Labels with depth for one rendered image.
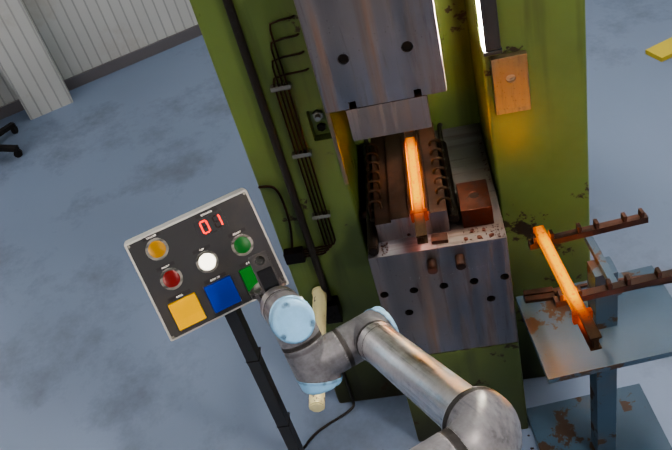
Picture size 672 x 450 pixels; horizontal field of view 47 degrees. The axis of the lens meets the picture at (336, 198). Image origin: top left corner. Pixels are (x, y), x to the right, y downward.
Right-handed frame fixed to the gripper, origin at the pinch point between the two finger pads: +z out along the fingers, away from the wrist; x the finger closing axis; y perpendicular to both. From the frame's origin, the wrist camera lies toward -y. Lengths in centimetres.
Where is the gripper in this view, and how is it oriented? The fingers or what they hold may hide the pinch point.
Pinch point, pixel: (262, 281)
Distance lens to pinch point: 194.5
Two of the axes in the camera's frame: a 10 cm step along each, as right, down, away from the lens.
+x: 8.9, -4.2, 1.9
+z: -2.4, -0.7, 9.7
